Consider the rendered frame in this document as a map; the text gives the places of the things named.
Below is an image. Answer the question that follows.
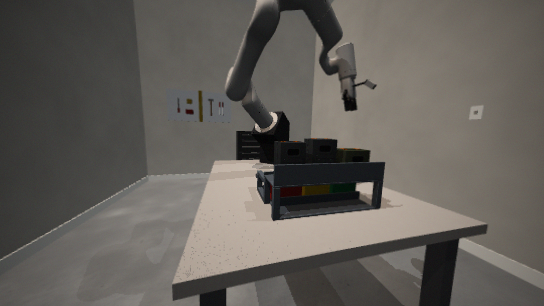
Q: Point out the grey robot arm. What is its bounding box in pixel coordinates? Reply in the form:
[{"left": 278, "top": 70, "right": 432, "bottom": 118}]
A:
[{"left": 225, "top": 0, "right": 357, "bottom": 133}]

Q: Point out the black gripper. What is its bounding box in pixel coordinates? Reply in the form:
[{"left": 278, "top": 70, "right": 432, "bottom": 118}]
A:
[{"left": 341, "top": 76, "right": 357, "bottom": 111}]

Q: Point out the black metal shelf rack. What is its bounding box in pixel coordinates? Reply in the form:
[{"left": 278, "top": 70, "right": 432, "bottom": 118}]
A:
[{"left": 255, "top": 162, "right": 385, "bottom": 221}]

